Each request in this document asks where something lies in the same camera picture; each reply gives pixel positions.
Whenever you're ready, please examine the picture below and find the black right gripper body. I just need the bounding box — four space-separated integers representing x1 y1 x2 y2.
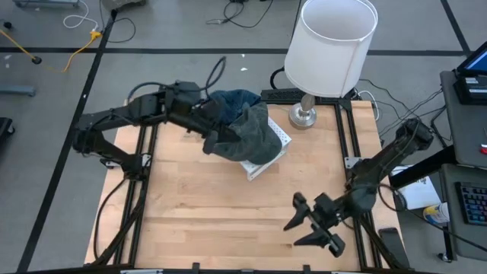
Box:
308 193 346 258

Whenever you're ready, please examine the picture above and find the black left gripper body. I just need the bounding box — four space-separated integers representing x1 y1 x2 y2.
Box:
169 83 225 138

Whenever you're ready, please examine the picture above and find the blue denim cap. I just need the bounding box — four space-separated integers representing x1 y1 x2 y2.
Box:
208 89 263 126

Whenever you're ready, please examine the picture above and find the white perforated metal shelf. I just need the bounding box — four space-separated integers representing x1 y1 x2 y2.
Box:
239 116 293 182

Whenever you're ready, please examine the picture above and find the black power strip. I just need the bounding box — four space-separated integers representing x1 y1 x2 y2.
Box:
260 88 307 103

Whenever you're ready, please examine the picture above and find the black cart bar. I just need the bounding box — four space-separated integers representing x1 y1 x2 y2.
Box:
387 145 457 190

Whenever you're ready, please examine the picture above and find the white wipes canister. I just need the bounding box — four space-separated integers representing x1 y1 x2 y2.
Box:
422 202 451 225

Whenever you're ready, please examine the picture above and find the grey floor object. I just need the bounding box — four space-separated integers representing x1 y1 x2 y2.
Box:
101 0 146 11

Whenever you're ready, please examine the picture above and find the white shade silver table lamp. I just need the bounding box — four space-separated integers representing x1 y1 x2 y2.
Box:
284 0 380 129

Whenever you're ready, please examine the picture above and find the black keyboard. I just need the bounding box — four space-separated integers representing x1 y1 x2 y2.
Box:
454 181 487 227

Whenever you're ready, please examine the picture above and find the grey work cart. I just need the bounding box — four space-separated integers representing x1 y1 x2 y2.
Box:
438 70 487 263

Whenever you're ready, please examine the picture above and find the grey stand foot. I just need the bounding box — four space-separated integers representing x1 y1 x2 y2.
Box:
0 84 38 97

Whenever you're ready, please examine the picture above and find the grey metal base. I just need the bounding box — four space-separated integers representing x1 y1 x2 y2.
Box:
13 0 81 8

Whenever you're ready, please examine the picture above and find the black electronic device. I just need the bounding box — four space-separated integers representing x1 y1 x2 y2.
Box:
453 75 487 107

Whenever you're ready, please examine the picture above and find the laptop screen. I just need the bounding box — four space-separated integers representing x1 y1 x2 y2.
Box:
456 40 487 77

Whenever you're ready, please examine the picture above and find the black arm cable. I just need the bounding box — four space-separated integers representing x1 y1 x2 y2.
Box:
127 56 228 100

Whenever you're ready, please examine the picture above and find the black lamp cable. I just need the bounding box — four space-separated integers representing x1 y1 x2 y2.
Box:
269 66 287 91

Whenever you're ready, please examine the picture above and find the black aluminium table frame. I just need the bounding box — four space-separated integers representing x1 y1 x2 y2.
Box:
84 97 414 274

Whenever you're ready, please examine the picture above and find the black floor cable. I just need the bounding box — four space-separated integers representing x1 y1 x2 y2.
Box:
206 0 275 30
99 14 137 44
357 78 454 144

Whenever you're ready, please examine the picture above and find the yellow extension cable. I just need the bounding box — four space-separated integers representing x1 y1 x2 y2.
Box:
0 28 103 75

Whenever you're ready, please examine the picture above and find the white floor cable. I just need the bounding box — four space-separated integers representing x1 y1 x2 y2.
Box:
62 0 100 32
357 90 381 122

